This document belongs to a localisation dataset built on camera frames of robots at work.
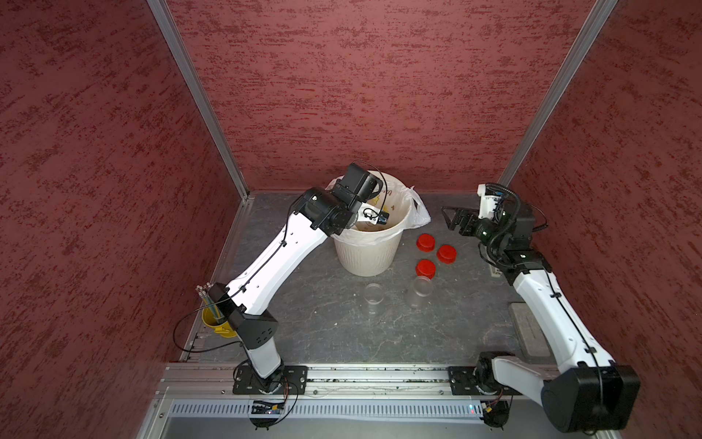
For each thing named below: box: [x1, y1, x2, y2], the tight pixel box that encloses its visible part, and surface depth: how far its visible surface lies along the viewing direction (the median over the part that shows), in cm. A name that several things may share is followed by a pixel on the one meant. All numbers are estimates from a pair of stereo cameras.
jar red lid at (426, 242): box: [415, 233, 437, 254], surface depth 105 cm
